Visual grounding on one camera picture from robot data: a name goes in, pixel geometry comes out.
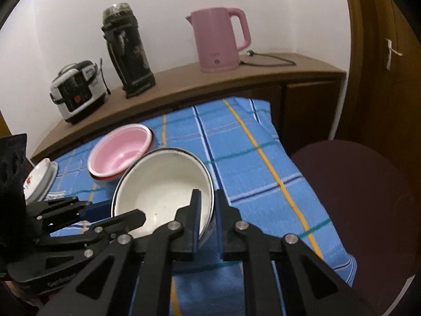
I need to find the black kettle power cable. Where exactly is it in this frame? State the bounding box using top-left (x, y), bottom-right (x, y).
top-left (238, 50), bottom-right (297, 67)

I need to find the brown wooden cabinet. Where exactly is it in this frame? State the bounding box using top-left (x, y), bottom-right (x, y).
top-left (29, 53), bottom-right (348, 164)

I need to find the white pink-floral plate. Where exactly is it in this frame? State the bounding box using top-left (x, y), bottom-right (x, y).
top-left (24, 158), bottom-right (52, 203)

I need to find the plain white plate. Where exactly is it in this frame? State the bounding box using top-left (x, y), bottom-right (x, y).
top-left (41, 161), bottom-right (59, 202)

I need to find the dark maroon round chair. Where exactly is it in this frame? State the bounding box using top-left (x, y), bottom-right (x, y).
top-left (291, 140), bottom-right (417, 316)

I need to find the blue plaid cloth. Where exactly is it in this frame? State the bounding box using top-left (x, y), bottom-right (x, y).
top-left (46, 97), bottom-right (358, 316)

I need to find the white enamel bowl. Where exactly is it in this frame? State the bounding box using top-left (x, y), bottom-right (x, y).
top-left (111, 147), bottom-right (216, 248)

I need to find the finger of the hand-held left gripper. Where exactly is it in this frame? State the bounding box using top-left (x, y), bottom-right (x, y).
top-left (7, 209), bottom-right (147, 279)
top-left (28, 197), bottom-right (111, 230)

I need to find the white rice cooker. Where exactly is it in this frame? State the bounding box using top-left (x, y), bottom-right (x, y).
top-left (49, 60), bottom-right (108, 125)

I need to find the black rice cooker cable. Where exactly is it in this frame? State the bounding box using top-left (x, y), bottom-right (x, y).
top-left (99, 57), bottom-right (111, 95)

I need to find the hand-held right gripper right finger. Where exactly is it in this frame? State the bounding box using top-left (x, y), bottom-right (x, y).
top-left (215, 189), bottom-right (379, 316)

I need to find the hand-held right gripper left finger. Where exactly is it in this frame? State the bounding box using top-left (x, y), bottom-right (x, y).
top-left (34, 189), bottom-right (202, 316)

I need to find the pink plastic bowl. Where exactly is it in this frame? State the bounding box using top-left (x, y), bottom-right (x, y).
top-left (88, 124), bottom-right (153, 176)

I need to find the pink electric kettle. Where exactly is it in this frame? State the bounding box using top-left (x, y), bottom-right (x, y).
top-left (185, 7), bottom-right (252, 74)

